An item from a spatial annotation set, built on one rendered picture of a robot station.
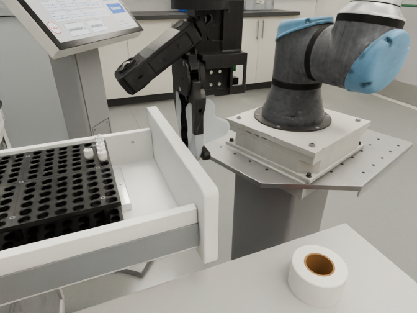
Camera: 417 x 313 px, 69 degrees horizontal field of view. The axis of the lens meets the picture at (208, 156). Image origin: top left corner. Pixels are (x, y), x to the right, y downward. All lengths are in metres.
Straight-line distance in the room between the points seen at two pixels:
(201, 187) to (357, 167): 0.50
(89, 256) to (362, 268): 0.37
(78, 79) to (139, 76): 0.89
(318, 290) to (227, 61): 0.30
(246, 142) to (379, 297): 0.42
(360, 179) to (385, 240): 1.13
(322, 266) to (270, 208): 0.37
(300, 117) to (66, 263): 0.55
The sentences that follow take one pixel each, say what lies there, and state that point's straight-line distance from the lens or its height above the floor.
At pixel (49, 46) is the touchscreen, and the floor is 0.97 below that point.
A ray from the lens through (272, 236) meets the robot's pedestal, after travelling 0.86.
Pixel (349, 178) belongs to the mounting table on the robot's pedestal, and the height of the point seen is 0.76.
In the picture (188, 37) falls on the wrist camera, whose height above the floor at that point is 1.06.
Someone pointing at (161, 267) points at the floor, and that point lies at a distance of 1.49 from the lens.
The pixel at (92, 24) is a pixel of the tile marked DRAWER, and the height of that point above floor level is 1.01.
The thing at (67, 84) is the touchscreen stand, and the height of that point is 0.80.
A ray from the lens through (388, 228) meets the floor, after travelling 1.92.
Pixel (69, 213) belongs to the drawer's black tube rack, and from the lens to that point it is 0.37.
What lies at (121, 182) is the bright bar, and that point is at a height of 0.85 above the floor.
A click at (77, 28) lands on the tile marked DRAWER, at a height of 1.00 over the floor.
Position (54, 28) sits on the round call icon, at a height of 1.01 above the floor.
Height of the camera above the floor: 1.11
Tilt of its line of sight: 29 degrees down
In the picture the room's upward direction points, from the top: straight up
